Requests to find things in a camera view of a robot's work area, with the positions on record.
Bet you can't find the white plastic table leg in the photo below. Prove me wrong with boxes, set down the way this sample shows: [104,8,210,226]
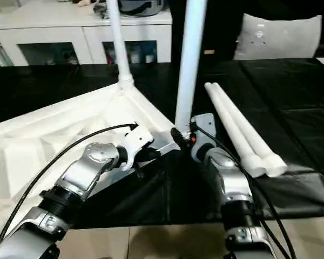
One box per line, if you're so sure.
[212,83,288,178]
[204,83,267,178]
[105,0,136,91]
[174,0,208,133]

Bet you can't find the white plastic table top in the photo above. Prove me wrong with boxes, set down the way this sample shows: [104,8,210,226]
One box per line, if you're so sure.
[0,82,183,224]

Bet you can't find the black table mat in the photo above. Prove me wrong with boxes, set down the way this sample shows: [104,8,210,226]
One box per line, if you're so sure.
[0,58,324,224]

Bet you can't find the white pillow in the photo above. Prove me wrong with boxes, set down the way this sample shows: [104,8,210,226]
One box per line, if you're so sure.
[233,13,322,60]

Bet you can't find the white glass-door cabinet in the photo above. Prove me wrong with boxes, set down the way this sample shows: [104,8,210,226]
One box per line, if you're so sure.
[0,0,173,67]

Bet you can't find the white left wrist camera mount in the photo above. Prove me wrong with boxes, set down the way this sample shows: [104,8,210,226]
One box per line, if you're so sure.
[121,125,154,172]

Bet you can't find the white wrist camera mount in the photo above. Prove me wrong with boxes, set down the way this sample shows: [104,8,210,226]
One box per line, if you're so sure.
[121,125,154,172]
[190,113,217,160]

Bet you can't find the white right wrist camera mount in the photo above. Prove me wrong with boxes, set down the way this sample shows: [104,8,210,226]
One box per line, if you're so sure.
[190,113,217,160]

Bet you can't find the grey bag with black strap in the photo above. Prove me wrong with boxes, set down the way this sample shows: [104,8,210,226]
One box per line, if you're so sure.
[118,0,163,16]

